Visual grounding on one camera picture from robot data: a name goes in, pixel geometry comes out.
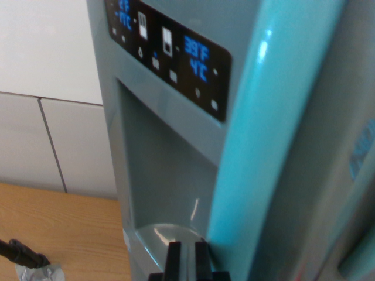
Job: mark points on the silver tape piece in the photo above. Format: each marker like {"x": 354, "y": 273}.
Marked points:
{"x": 44, "y": 273}

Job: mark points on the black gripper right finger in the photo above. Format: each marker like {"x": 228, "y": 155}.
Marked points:
{"x": 202, "y": 263}

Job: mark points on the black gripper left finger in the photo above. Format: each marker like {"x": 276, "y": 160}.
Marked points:
{"x": 173, "y": 263}

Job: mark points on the black temperature display panel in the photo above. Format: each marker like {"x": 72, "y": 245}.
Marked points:
{"x": 175, "y": 58}

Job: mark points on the grey fridge door with dispenser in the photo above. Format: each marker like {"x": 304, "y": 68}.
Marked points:
{"x": 164, "y": 164}

